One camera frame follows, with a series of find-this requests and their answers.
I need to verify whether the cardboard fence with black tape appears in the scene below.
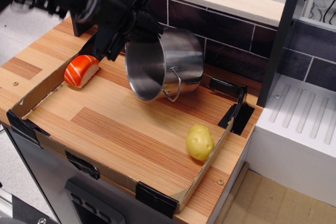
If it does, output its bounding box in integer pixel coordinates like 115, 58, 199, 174
6, 31, 255, 219

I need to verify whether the white ribbed sink drainboard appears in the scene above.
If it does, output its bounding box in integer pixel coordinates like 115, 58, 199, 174
257, 76, 335, 157

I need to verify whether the dark grey vertical post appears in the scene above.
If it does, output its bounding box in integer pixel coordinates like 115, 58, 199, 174
257, 0, 305, 107

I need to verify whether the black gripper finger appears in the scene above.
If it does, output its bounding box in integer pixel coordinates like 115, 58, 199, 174
125, 11, 164, 42

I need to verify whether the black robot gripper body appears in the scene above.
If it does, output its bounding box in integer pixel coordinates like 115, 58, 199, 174
78, 0, 151, 61

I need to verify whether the black control panel with buttons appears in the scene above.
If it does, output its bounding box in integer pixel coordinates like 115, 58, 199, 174
65, 180, 127, 224

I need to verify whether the stainless steel pot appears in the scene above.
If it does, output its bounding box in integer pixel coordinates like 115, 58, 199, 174
125, 28, 205, 102

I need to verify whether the yellow potato toy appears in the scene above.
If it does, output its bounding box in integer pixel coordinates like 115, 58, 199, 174
186, 124, 214, 161

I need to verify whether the dark left upright panel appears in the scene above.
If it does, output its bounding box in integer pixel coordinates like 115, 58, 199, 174
71, 16, 97, 37

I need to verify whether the salmon nigiri sushi toy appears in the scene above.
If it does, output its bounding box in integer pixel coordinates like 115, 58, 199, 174
64, 55, 100, 88

